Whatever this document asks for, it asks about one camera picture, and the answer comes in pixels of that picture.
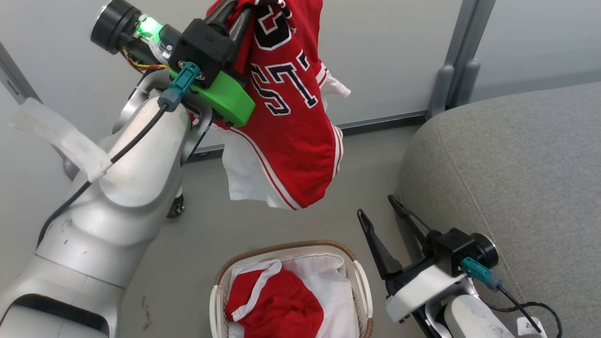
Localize white cable label tag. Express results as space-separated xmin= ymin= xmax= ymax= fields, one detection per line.
xmin=516 ymin=317 xmax=548 ymax=338

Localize grey fabric sofa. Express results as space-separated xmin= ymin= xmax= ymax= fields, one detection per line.
xmin=397 ymin=82 xmax=601 ymax=338

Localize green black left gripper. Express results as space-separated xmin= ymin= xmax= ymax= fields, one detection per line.
xmin=169 ymin=0 xmax=257 ymax=128

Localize grey partition bottom rail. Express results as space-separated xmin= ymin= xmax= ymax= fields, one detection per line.
xmin=188 ymin=110 xmax=429 ymax=163

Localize white laundry basket brown rim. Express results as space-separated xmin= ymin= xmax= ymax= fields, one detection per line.
xmin=209 ymin=240 xmax=374 ymax=338

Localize white basket liner cloth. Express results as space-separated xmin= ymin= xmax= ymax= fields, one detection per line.
xmin=228 ymin=253 xmax=360 ymax=338

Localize grey single partition post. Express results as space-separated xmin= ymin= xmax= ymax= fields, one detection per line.
xmin=0 ymin=41 xmax=44 ymax=106

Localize red basketball jersey white trim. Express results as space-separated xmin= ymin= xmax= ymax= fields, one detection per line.
xmin=224 ymin=260 xmax=325 ymax=338

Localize black caster wheel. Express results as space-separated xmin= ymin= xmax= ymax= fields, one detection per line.
xmin=166 ymin=187 xmax=185 ymax=219

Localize grey double partition post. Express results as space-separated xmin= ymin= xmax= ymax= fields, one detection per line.
xmin=426 ymin=0 xmax=496 ymax=119

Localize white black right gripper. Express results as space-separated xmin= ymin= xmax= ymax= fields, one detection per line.
xmin=357 ymin=195 xmax=470 ymax=324

